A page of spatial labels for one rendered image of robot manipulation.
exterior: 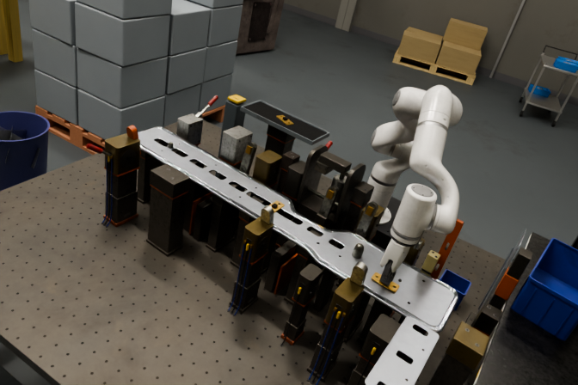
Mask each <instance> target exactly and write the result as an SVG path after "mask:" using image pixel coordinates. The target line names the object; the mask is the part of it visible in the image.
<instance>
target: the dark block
mask: <svg viewBox="0 0 578 385"><path fill-rule="evenodd" d="M373 190H374V186H372V185H370V184H368V183H366V182H364V181H362V182H361V183H360V184H359V185H358V186H356V187H355V188H354V191H353V194H352V198H351V200H350V202H351V205H350V207H349V210H348V213H347V217H346V220H345V223H344V225H343V229H342V230H350V231H353V232H355V230H356V227H357V224H358V221H359V220H360V215H361V212H362V210H363V208H364V207H366V206H367V203H368V202H369V201H370V199H371V196H372V192H373ZM337 248H339V249H343V248H344V246H343V245H341V244H340V243H338V244H337Z"/></svg>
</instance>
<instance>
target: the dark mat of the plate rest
mask: <svg viewBox="0 0 578 385"><path fill-rule="evenodd" d="M244 108H246V109H248V110H250V111H251V112H253V113H257V114H259V115H261V116H262V117H264V118H266V119H269V120H271V121H273V122H274V123H276V124H278V125H281V126H283V127H285V128H287V129H289V130H291V131H294V132H296V133H297V134H299V135H301V136H303V137H305V138H308V139H310V140H311V141H313V140H315V139H317V138H319V137H321V136H323V135H325V134H327V132H325V131H321V130H319V129H317V128H316V127H314V126H312V125H308V124H306V123H305V122H303V121H301V120H299V119H296V118H293V117H292V116H290V115H288V114H286V113H283V112H281V111H279V110H277V109H275V108H273V107H270V106H269V105H266V104H264V103H262V102H257V103H255V104H252V105H249V106H246V107H244ZM277 115H284V116H285V117H287V118H288V119H289V120H290V121H291V122H292V123H294V124H293V125H286V124H285V123H283V122H282V121H281V120H280V119H278V118H277V117H276V116H277Z"/></svg>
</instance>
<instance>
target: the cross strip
mask: <svg viewBox="0 0 578 385"><path fill-rule="evenodd" d="M414 325H417V326H419V327H421V328H422V329H424V330H426V331H427V332H428V336H424V335H422V334H421V333H419V332H417V331H416V330H414V329H413V326H414ZM438 339H439V335H438V334H437V333H436V332H434V331H433V330H431V329H429V328H428V327H425V326H424V325H422V324H421V323H420V322H418V321H416V320H414V319H413V318H411V317H406V318H405V320H404V321H403V323H402V325H401V326H400V327H399V328H398V330H397V332H396V333H395V335H394V337H393V338H392V340H391V341H390V343H389V344H388V345H387V347H386V348H385V350H384V352H383V353H382V355H381V356H380V358H379V360H378V361H377V362H376V364H375V365H374V367H373V368H372V370H371V372H370V373H369V375H368V376H367V378H366V379H365V384H366V385H377V384H378V382H383V383H384V384H386V385H415V382H416V380H417V378H418V376H419V375H420V373H421V371H422V369H423V367H424V365H425V363H426V361H427V359H428V358H429V356H430V354H431V352H432V350H433V348H434V346H435V344H436V342H437V340H438ZM422 349H424V350H425V351H423V350H422ZM397 351H401V352H402V353H404V354H406V355H407V356H409V357H410V358H412V359H413V363H412V364H408V363H407V362H405V361H404V360H402V359H401V358H399V357H398V356H397V355H396V353H397ZM405 379H408V381H405Z"/></svg>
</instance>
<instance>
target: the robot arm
mask: <svg viewBox="0 0 578 385"><path fill-rule="evenodd" d="M392 109H393V113H394V114H395V116H396V118H397V119H398V121H394V122H390V123H386V124H383V125H381V126H379V127H378V128H377V129H376V130H375V131H374V132H373V134H372V138H371V146H372V148H373V149H374V150H375V151H377V152H378V153H380V154H383V155H386V156H391V157H394V159H390V160H383V161H379V162H376V163H375V165H374V167H373V169H372V172H371V175H370V177H369V180H368V182H367V183H368V184H370V185H372V186H374V190H373V192H372V196H371V199H370V201H369V202H368V204H369V203H370V202H375V203H377V204H378V205H380V206H382V207H384V214H383V215H382V217H381V220H380V223H379V225H382V224H386V223H388V222H389V221H390V218H391V213H390V211H389V210H388V208H387V205H388V204H389V202H390V198H391V195H392V193H393V192H394V189H395V187H396V184H397V182H398V179H399V177H400V175H401V174H402V173H403V172H404V171H405V170H407V169H409V168H411V169H412V170H413V171H415V172H416V173H417V174H419V175H421V176H422V177H424V178H425V179H427V180H429V181H430V182H431V183H432V184H433V185H434V186H435V187H436V188H437V190H438V191H439V193H440V196H441V205H437V204H435V202H436V199H437V195H436V193H435V192H434V191H433V190H432V189H431V188H429V187H427V186H423V185H421V184H410V185H408V186H407V188H406V191H405V193H404V195H403V199H402V202H401V204H400V206H399V209H398V211H397V214H396V217H395V220H394V222H393V224H392V226H391V229H390V236H391V238H392V239H391V240H390V243H389V245H388V247H387V248H386V250H385V252H384V256H383V258H382V259H381V262H380V266H382V267H383V266H384V265H385V264H386V265H385V268H384V270H383V273H382V275H381V278H380V280H379V281H380V282H382V283H384V284H386V285H388V286H389V285H390V282H392V281H393V279H394V277H395V275H396V270H397V268H398V267H399V266H400V265H401V264H402V263H403V261H404V259H405V258H406V256H407V254H408V252H409V249H410V247H413V246H414V245H415V244H416V243H417V242H418V241H419V240H420V238H421V234H422V232H423V230H430V231H433V232H436V233H440V234H444V235H448V234H450V233H452V232H453V230H454V228H455V226H456V222H457V218H458V208H459V192H458V187H457V185H456V183H455V181H454V179H453V178H452V176H451V175H450V174H449V173H448V171H447V170H446V169H445V168H444V166H443V165H442V162H441V160H442V156H443V152H444V148H445V144H446V137H447V133H448V128H449V127H452V126H455V125H456V124H457V123H458V122H459V121H460V120H461V117H462V114H463V107H462V104H461V102H460V100H459V98H458V97H457V96H455V95H453V94H452V93H451V91H450V90H449V89H448V88H447V87H445V86H443V85H436V86H433V87H432V88H430V89H429V90H428V91H426V90H422V89H417V88H412V87H405V88H402V89H399V90H398V91H397V93H396V94H395V96H394V99H393V101H392Z"/></svg>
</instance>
